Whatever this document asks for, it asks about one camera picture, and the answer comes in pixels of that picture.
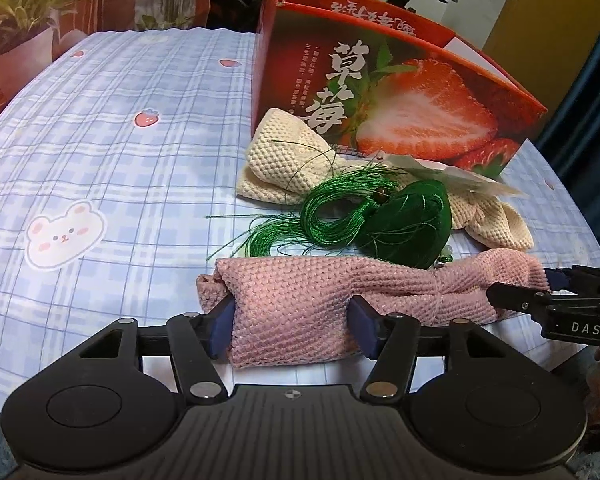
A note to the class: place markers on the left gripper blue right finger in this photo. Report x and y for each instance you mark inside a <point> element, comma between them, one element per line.
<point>366,326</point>

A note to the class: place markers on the red strawberry cardboard box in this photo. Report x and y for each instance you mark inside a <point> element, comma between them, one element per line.
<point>369,77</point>

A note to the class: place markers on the cream knitted cloth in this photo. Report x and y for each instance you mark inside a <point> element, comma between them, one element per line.
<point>286,159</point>

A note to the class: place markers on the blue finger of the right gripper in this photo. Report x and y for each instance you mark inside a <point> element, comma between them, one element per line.
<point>522,298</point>
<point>577,279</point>

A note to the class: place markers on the blue curtain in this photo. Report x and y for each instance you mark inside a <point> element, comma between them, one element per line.
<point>570,141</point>

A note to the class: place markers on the blue plaid tablecloth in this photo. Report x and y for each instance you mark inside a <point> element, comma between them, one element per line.
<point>118,167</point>

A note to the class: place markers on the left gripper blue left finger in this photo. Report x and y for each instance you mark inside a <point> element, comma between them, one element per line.
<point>217,328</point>

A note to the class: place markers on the white plastic packet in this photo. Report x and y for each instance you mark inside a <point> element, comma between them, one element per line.
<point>460,178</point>

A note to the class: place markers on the pink knitted cloth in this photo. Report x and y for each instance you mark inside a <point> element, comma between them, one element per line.
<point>293,310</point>

